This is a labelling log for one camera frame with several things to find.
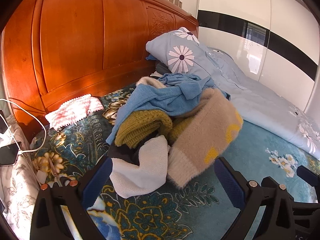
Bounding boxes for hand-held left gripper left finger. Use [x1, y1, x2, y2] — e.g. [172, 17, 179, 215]
[30, 156, 113, 240]

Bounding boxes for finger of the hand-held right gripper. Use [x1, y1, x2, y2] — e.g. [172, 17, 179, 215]
[292, 201, 320, 230]
[297, 165, 320, 188]

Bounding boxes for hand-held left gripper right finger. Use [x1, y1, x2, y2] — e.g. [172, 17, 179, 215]
[214, 156, 300, 240]

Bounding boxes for white fleece garment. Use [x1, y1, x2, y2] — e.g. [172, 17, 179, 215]
[109, 135, 172, 198]

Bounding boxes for beige fuzzy sweater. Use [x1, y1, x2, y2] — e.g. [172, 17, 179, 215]
[136, 76, 244, 189]

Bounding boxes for light blue garment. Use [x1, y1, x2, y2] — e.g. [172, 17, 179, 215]
[109, 81, 232, 145]

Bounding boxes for black garment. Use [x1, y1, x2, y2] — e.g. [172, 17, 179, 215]
[107, 140, 150, 167]

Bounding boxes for teal floral blanket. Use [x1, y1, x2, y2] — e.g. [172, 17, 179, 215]
[30, 82, 320, 240]

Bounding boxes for scissors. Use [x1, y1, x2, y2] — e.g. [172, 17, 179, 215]
[47, 159, 75, 188]

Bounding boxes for white paper scrap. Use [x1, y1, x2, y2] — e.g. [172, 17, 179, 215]
[36, 170, 48, 184]

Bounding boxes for olive knitted sweater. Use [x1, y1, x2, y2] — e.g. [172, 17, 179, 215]
[114, 109, 195, 149]

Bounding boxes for pink white knitted cloth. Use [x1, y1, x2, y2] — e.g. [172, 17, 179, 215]
[45, 94, 104, 132]

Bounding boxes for white floral bedsheet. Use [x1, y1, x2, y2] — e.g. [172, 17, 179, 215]
[0, 115, 40, 233]

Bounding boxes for light blue daisy quilt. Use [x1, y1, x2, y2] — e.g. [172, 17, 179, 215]
[200, 46, 320, 160]

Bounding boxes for smartphone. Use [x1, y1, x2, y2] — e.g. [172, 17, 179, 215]
[0, 141, 22, 167]

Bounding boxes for blue fleece garment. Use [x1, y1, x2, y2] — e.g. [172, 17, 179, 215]
[157, 73, 213, 100]

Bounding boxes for grey cloth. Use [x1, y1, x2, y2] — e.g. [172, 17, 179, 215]
[150, 61, 173, 77]

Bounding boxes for light blue daisy pillow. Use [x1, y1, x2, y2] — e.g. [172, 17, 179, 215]
[146, 27, 218, 75]

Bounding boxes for orange wooden headboard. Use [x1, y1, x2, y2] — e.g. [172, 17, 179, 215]
[1, 0, 200, 140]

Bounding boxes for white charging cable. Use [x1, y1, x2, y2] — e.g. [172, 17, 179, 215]
[0, 99, 47, 155]

